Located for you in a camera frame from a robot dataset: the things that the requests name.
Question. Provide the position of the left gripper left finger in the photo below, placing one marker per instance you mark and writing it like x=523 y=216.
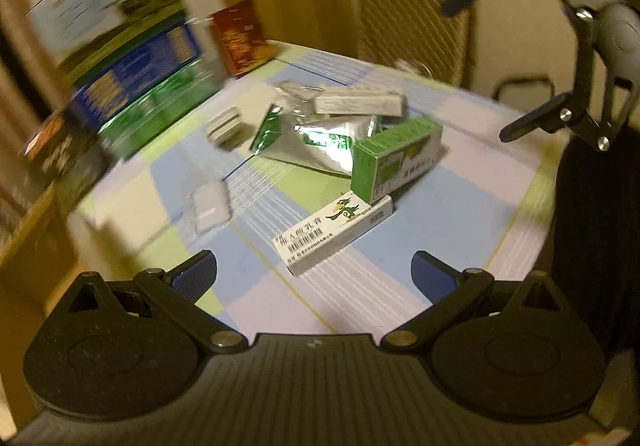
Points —
x=175 y=292

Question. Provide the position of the checkered tablecloth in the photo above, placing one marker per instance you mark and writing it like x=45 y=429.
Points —
x=485 y=204

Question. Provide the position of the milk carton box cow picture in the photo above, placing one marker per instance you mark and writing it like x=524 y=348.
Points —
x=78 y=34

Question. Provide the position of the dark packaged bowl set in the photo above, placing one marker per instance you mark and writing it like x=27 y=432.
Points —
x=66 y=154

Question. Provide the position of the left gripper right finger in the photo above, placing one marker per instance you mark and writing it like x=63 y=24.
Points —
x=453 y=295

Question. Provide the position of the small white charger block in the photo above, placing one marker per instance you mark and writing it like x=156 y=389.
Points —
x=225 y=126

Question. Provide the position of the red gift box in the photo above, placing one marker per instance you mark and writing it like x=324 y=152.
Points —
x=240 y=38

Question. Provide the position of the green shrink-wrapped drink pack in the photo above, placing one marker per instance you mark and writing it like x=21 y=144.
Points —
x=157 y=110

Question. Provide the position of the long white silver box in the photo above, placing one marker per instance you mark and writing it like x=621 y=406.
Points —
x=359 y=102

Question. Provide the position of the silver foil pouch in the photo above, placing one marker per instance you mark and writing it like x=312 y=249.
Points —
x=293 y=132

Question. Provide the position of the white ointment box green dragon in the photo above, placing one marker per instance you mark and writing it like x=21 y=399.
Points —
x=329 y=230

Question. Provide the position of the clear wrapped white packet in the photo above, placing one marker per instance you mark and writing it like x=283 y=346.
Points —
x=211 y=206

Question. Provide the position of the blue milk carton case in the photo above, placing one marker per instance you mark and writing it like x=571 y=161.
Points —
x=115 y=83

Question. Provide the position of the green white medicine box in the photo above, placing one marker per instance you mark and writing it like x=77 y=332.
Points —
x=392 y=158

